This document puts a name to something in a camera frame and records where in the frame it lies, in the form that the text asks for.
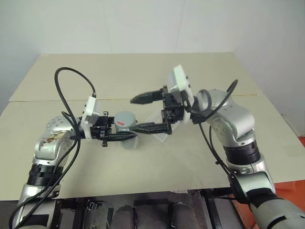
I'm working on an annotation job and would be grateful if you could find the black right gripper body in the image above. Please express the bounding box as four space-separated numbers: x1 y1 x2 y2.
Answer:
161 85 185 125

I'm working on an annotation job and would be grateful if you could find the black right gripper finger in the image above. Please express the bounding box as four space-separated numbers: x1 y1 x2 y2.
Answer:
130 88 166 105
130 122 173 135

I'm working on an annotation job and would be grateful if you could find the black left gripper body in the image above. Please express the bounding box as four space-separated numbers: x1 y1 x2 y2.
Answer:
90 111 115 147

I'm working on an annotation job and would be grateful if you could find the translucent plastic jar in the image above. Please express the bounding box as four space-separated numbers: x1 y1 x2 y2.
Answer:
121 130 140 151

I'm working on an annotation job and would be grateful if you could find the grey lidded plastic jar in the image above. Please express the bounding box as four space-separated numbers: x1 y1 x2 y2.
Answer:
113 111 137 133

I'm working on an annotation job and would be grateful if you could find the dark rounded shape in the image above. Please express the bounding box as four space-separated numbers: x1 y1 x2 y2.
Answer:
114 204 138 229
169 201 192 229

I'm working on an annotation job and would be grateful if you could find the gray rounded shape with buckle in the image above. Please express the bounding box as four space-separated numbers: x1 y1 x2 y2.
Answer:
82 199 108 229

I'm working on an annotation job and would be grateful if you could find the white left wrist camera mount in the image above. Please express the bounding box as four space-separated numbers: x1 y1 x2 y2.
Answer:
79 96 101 140

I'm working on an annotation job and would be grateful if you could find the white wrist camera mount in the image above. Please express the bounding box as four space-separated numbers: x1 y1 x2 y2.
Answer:
79 96 101 140
167 64 194 124

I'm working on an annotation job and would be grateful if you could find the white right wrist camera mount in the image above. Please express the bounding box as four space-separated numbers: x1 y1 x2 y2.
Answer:
167 64 194 124

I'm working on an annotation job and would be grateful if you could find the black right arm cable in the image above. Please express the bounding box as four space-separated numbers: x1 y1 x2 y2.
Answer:
189 79 251 205

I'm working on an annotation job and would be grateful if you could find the black metal table frame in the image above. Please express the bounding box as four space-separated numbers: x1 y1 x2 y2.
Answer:
55 187 252 229

